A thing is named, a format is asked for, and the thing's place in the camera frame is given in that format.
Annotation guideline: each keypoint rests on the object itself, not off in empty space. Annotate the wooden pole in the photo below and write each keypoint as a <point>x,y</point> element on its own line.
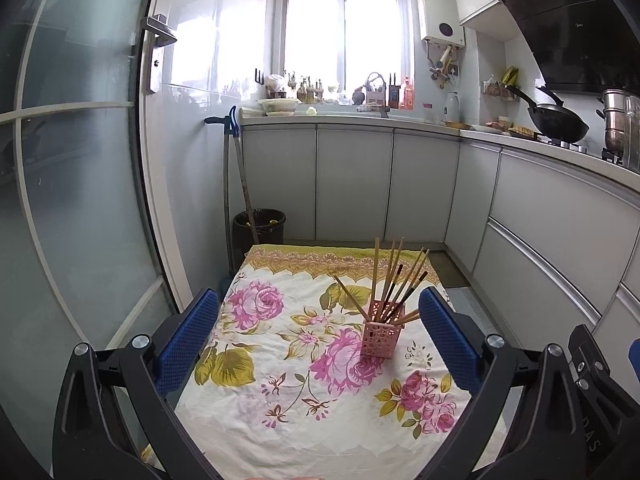
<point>246,190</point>

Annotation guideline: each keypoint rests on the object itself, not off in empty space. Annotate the frosted glass door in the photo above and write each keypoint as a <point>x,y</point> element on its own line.
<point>75,185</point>

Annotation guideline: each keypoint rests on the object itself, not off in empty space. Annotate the black range hood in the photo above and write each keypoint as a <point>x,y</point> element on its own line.
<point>580,30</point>

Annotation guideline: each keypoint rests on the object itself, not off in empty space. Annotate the yellow bag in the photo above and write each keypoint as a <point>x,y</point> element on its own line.
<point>511,76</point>

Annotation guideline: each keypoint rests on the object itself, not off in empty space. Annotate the steel steamer pot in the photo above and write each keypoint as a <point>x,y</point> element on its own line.
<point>612,125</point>

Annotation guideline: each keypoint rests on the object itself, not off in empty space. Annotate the wall spice rack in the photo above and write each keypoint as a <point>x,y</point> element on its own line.
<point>495,91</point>

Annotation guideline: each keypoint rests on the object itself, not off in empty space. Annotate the kitchen window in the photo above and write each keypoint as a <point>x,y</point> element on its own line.
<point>345,35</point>

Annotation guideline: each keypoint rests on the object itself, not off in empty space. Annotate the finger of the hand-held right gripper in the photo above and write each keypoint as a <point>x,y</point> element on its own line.
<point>610,425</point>
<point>635,351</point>

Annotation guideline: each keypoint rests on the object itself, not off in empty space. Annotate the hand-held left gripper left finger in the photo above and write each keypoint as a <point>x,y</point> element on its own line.
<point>192,340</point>

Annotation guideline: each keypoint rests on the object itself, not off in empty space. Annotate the row of small figurines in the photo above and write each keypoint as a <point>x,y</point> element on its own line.
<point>305,91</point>

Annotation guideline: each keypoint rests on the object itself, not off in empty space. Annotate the black trash bin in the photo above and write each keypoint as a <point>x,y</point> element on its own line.
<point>267,232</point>

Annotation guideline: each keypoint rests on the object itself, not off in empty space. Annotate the white plate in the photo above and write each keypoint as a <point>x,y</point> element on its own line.
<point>487,128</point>

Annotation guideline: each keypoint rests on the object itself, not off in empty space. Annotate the floral tablecloth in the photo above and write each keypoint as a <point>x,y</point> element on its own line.
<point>280,410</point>

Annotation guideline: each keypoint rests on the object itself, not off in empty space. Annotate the grey kitchen base cabinets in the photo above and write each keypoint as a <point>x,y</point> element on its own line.
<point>350,185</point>

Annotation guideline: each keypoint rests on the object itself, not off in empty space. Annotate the gas stove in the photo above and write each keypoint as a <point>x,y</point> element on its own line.
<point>562,144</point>

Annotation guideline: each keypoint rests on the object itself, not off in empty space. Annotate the bunch of wooden chopsticks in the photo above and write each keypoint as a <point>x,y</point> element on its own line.
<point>376,280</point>

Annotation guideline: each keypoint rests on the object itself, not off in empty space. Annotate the black wok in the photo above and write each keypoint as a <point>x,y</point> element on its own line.
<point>560,122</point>

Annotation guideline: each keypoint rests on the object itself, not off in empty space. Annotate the white thermos jug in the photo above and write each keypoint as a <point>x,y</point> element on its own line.
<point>452,110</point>

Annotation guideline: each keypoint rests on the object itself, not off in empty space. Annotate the orange bottle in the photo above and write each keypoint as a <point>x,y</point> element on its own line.
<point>407,96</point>

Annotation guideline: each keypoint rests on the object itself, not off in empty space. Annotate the pink perforated chopstick holder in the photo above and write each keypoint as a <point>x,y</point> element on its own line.
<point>380,340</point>

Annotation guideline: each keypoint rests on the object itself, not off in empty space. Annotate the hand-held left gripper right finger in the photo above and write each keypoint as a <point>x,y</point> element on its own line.
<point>445,340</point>

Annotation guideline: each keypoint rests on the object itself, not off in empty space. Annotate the white water heater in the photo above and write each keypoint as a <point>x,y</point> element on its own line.
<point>440,15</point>

